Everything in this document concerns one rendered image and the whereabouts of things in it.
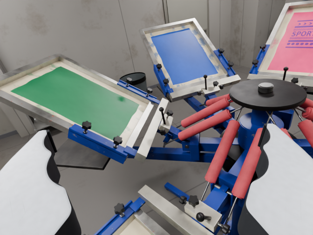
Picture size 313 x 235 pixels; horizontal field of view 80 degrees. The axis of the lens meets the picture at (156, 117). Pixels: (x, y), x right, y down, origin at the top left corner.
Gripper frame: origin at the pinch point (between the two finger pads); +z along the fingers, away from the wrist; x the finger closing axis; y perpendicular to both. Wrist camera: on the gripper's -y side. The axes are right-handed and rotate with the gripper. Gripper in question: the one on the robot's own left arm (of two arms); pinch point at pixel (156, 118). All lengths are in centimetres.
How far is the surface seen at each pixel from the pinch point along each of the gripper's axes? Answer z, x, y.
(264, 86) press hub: 68, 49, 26
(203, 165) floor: 154, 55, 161
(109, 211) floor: 107, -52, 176
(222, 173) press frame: 48, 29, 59
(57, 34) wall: 357, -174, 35
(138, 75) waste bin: 359, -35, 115
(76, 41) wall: 368, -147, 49
